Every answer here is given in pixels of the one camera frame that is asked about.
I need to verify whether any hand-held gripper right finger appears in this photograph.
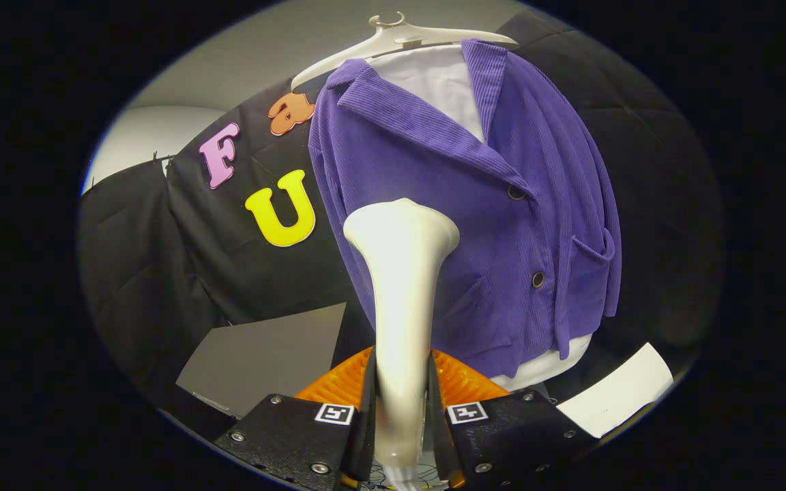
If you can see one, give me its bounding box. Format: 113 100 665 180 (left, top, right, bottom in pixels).
428 344 598 491

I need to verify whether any white garment steamer head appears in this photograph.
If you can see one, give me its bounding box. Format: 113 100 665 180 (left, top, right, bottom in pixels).
343 198 461 468

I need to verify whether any black backdrop cloth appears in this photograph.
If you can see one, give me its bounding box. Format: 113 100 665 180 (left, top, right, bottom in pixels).
78 160 230 410
495 10 725 403
164 75 377 328

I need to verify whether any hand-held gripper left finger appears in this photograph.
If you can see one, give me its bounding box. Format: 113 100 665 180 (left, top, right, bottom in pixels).
214 346 377 491

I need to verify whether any white flat board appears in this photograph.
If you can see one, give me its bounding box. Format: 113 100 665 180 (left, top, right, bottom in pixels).
557 342 675 438

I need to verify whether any white clothes hanger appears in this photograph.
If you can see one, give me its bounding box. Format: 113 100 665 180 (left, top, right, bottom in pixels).
289 12 520 93

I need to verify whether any grey cabinet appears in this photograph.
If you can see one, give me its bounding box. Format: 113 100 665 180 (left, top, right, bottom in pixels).
176 303 347 418

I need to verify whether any purple corduroy jacket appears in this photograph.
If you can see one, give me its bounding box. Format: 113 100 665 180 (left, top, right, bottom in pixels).
308 39 623 379

